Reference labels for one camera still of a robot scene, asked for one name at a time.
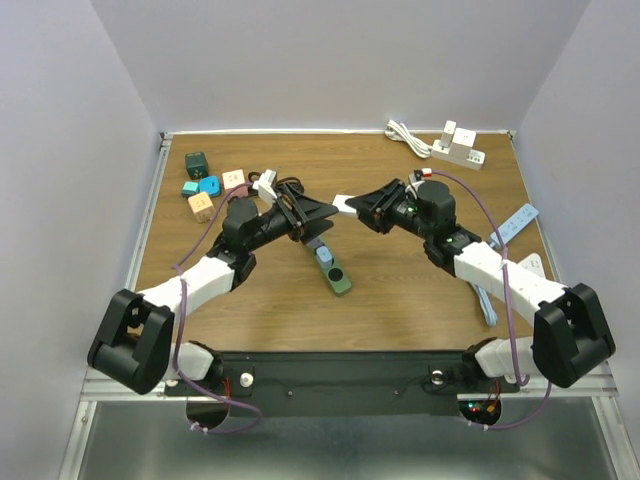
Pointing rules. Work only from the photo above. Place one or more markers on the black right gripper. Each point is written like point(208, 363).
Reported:
point(375, 207)

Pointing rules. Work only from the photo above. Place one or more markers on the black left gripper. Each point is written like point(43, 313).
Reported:
point(314, 210)

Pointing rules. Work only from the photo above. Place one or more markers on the dark green power strip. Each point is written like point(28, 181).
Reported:
point(335, 275)

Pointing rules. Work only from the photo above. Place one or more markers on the pink cube adapter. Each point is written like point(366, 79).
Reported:
point(233, 178)

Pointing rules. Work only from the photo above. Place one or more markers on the blue square adapter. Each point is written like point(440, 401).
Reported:
point(210, 185)

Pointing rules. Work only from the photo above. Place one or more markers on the orange cube adapter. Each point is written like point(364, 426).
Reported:
point(201, 207)

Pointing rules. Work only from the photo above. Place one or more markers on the teal usb charger plug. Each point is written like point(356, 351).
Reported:
point(189, 189)

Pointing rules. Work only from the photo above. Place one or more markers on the dark green charger plug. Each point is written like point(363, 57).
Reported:
point(196, 165)

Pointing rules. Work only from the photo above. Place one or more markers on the light blue power strip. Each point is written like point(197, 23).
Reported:
point(512, 227)

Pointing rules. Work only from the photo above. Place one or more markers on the white triangular power strip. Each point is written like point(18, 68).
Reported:
point(533, 263)

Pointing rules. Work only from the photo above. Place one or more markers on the white square adapter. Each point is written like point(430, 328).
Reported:
point(340, 202)

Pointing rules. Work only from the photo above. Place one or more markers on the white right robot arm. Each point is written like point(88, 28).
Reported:
point(571, 335)

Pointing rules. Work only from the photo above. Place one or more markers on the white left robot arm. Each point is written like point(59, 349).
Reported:
point(133, 343)

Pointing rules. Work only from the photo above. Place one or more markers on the dark grey small adapter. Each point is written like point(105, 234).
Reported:
point(316, 243)

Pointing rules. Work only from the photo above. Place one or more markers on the light blue small adapter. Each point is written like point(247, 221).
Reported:
point(324, 256)

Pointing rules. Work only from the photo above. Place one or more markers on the aluminium left side rail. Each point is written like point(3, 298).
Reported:
point(166, 139)

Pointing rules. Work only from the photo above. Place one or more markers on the aluminium rail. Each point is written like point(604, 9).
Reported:
point(166, 139)
point(97, 387)

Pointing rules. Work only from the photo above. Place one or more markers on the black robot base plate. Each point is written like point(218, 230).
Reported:
point(361, 402)

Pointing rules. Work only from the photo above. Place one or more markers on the aluminium front rail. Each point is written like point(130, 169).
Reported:
point(97, 387)

